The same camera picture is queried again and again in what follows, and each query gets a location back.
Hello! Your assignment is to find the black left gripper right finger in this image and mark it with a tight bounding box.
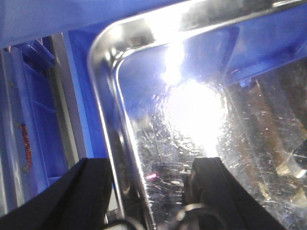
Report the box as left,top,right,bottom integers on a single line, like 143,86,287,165
183,158,284,230

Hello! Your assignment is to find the silver metal tray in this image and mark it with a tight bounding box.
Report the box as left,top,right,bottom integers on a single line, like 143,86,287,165
88,0,307,230

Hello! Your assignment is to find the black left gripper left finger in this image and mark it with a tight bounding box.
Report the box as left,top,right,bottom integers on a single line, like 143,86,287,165
0,158,113,230

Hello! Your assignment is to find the large blue upper crate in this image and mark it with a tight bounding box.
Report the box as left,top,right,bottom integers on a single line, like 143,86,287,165
0,0,307,168

